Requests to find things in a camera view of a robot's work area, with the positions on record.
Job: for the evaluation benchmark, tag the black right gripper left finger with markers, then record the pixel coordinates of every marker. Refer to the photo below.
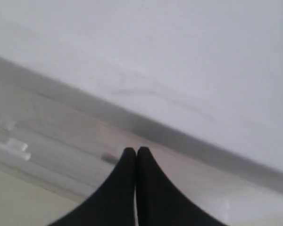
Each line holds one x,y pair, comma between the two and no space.
112,204

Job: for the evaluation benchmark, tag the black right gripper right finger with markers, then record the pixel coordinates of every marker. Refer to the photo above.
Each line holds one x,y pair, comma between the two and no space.
159,202

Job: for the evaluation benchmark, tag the white plastic drawer cabinet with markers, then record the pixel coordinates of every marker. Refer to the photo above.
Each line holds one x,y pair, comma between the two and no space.
201,77

